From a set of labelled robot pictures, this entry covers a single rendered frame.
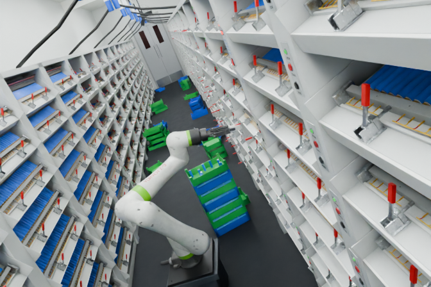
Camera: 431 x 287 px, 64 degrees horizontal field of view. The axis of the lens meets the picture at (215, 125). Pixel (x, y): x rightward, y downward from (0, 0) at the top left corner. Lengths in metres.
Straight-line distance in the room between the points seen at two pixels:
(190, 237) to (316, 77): 1.34
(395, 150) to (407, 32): 0.21
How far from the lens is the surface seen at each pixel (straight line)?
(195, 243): 1.92
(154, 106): 7.79
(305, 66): 0.72
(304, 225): 1.70
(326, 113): 0.75
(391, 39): 0.43
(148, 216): 1.68
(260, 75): 1.22
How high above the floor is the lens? 1.59
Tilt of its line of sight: 17 degrees down
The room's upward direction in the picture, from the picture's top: 23 degrees counter-clockwise
